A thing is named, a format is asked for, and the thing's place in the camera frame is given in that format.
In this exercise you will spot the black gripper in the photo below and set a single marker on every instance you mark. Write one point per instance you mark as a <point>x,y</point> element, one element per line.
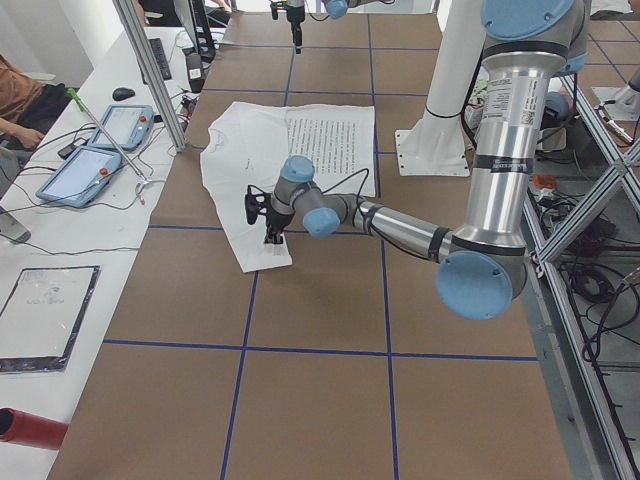
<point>275,219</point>
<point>296,27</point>

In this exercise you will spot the white long-sleeve printed shirt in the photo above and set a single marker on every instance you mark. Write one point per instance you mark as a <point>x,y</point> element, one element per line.
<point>249,144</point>

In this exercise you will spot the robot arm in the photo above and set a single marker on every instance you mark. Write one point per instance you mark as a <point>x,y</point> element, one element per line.
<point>474,145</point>
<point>334,9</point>

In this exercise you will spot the dark device with label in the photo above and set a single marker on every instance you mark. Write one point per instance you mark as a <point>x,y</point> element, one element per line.
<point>195,71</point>

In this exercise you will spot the black keyboard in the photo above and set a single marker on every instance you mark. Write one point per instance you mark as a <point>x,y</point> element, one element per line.
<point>159,55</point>

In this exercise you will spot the blue teach pendant far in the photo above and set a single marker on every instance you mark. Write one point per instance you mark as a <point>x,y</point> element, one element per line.
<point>129,125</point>

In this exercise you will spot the blue teach pendant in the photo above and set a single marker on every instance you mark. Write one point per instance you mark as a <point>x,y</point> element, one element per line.
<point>129,125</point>
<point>81,177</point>

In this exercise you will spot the black computer mouse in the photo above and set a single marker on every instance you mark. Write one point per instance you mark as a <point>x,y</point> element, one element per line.
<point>122,93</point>

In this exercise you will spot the blue teach pendant near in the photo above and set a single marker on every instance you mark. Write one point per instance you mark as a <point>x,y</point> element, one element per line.
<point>81,177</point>

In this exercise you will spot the plastic bagged document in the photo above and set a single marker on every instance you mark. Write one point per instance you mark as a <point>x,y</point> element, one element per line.
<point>42,317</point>

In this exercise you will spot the seated person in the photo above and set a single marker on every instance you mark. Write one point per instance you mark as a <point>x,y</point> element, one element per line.
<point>29,108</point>

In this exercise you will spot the red cylinder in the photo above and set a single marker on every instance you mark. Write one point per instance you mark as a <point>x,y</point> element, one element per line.
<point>26,429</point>

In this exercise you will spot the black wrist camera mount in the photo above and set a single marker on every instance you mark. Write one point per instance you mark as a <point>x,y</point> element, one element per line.
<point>256,202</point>

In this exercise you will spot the grey aluminium frame post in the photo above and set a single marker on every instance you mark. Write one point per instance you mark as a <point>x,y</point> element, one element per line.
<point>152,73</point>

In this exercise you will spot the aluminium frame rail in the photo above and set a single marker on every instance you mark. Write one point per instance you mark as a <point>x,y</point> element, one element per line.
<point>583,231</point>

